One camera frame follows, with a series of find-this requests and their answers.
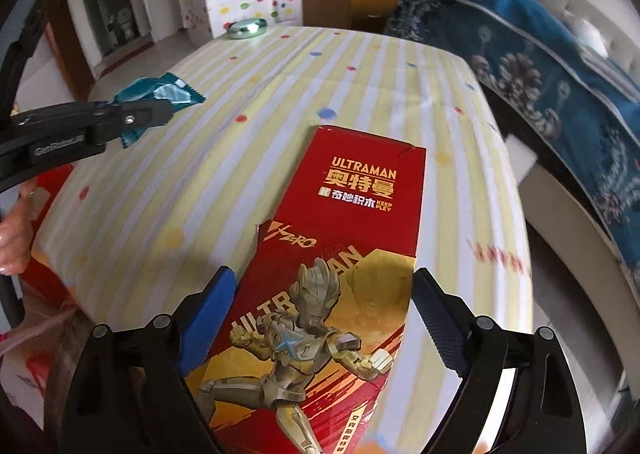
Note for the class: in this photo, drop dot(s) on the red checked stool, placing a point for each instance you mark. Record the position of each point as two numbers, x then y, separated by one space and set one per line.
52 186

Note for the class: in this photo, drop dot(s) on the person's left hand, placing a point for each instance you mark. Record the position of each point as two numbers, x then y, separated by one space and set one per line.
15 239

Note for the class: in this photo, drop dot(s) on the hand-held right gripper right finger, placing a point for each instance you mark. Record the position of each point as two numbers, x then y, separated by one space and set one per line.
440 329

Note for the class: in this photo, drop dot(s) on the striped dotted sheet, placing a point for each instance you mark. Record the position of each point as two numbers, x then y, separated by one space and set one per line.
250 144

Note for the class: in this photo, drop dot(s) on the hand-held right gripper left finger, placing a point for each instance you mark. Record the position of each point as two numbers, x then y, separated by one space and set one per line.
210 324

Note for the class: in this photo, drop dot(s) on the blue patterned blanket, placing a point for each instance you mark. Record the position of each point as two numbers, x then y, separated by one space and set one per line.
500 34

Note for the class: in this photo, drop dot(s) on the teal foil wrapper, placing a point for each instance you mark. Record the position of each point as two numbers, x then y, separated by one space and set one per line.
170 91

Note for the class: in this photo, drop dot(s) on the red cardboard box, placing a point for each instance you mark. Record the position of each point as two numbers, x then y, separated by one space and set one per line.
360 204

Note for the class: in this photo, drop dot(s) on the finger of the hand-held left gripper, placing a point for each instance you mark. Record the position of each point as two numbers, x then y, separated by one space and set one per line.
140 116

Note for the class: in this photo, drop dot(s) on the round green tin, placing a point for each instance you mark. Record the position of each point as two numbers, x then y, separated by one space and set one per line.
247 29

